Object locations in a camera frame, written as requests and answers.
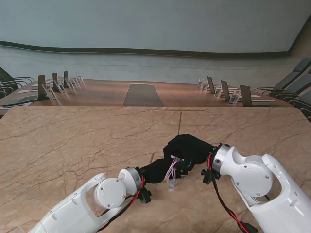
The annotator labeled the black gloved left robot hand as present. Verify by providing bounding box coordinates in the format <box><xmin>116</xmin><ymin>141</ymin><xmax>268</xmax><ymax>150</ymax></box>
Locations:
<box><xmin>139</xmin><ymin>156</ymin><xmax>195</xmax><ymax>185</ymax></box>

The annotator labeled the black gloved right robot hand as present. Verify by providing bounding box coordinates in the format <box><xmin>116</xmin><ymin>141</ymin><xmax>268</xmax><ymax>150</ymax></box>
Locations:
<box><xmin>162</xmin><ymin>134</ymin><xmax>216</xmax><ymax>166</ymax></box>

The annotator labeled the pink white wired earphone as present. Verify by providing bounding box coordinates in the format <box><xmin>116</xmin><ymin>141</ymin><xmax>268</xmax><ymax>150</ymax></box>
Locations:
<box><xmin>164</xmin><ymin>156</ymin><xmax>183</xmax><ymax>192</ymax></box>

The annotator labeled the brown wooden conference table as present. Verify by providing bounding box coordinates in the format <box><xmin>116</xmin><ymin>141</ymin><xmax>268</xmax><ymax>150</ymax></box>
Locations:
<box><xmin>0</xmin><ymin>78</ymin><xmax>294</xmax><ymax>109</ymax></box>

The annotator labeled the grey office chair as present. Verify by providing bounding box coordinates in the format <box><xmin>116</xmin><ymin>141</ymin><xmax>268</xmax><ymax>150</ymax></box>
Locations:
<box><xmin>273</xmin><ymin>72</ymin><xmax>311</xmax><ymax>100</ymax></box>
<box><xmin>254</xmin><ymin>57</ymin><xmax>311</xmax><ymax>94</ymax></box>
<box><xmin>290</xmin><ymin>90</ymin><xmax>311</xmax><ymax>119</ymax></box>
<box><xmin>0</xmin><ymin>84</ymin><xmax>10</xmax><ymax>99</ymax></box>
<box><xmin>0</xmin><ymin>67</ymin><xmax>35</xmax><ymax>91</ymax></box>

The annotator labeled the grey desk pad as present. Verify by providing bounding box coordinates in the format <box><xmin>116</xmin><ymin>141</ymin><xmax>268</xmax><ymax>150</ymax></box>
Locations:
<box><xmin>0</xmin><ymin>95</ymin><xmax>38</xmax><ymax>107</ymax></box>

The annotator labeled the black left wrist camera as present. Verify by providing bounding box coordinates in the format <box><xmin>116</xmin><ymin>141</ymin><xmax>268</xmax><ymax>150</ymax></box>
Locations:
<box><xmin>138</xmin><ymin>189</ymin><xmax>153</xmax><ymax>204</ymax></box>

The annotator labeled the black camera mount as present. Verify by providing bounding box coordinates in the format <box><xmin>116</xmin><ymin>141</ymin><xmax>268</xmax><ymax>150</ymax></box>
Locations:
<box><xmin>201</xmin><ymin>169</ymin><xmax>221</xmax><ymax>185</ymax></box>

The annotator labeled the red black left arm cable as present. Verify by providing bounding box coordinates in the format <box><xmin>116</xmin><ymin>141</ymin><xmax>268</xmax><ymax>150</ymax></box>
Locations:
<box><xmin>97</xmin><ymin>173</ymin><xmax>146</xmax><ymax>231</ymax></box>

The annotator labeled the red black arm cable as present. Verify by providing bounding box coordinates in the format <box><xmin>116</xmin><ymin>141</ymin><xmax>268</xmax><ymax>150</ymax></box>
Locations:
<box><xmin>206</xmin><ymin>150</ymin><xmax>258</xmax><ymax>233</ymax></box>
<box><xmin>97</xmin><ymin>173</ymin><xmax>146</xmax><ymax>231</ymax></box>

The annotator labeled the red black right arm cable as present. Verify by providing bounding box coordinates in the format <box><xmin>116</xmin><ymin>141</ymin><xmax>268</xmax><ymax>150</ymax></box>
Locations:
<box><xmin>206</xmin><ymin>150</ymin><xmax>258</xmax><ymax>233</ymax></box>

